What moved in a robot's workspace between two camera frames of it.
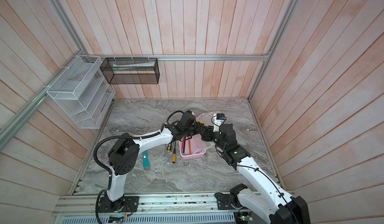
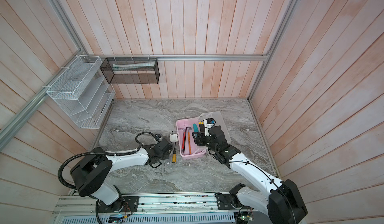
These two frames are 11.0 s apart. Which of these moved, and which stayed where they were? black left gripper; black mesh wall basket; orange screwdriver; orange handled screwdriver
Moved: black left gripper
Stayed: orange handled screwdriver; black mesh wall basket; orange screwdriver
